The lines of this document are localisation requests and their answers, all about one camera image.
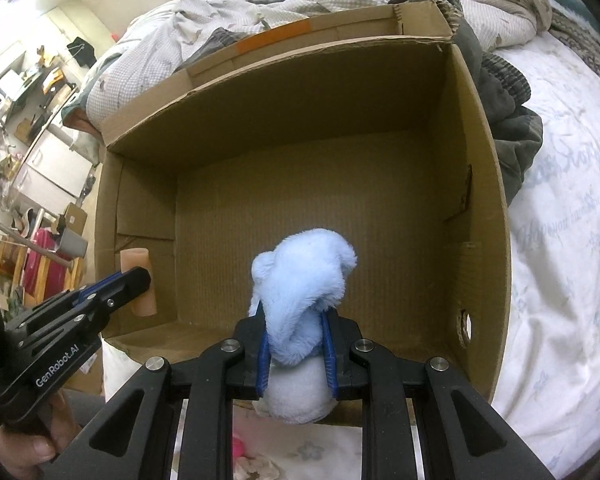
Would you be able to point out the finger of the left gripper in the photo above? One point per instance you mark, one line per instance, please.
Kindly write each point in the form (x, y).
(94, 305)

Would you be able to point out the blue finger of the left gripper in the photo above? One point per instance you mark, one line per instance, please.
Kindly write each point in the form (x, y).
(106, 287)

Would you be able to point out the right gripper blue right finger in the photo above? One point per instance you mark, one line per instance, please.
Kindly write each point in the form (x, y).
(329, 353)

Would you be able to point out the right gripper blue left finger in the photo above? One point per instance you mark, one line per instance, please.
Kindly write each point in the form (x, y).
(264, 355)

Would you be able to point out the light blue fluffy sock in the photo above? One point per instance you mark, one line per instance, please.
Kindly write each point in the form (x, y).
(304, 276)

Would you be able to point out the cream scrunchie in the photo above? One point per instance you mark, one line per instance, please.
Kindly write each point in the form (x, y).
(256, 468)

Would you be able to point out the person left hand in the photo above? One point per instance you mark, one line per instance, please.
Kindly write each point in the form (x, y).
(21, 455)

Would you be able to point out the wooden drying rack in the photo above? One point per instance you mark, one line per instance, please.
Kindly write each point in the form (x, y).
(32, 269)

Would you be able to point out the white kitchen cabinet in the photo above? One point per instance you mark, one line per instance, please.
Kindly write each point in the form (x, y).
(56, 168)

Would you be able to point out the brown cardboard box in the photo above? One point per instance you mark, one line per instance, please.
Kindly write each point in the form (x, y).
(364, 122)

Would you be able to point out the white floral bed duvet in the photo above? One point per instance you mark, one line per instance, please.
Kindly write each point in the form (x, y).
(548, 388)

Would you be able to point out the dark camouflage jacket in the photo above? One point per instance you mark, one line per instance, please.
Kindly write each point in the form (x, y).
(500, 90)

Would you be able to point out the crumpled checkered beige blanket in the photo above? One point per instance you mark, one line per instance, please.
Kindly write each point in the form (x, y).
(163, 40)

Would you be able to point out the black white patterned blanket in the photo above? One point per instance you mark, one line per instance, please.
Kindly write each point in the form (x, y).
(578, 35)

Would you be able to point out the teal pillow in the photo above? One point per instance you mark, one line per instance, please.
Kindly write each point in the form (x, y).
(577, 7)

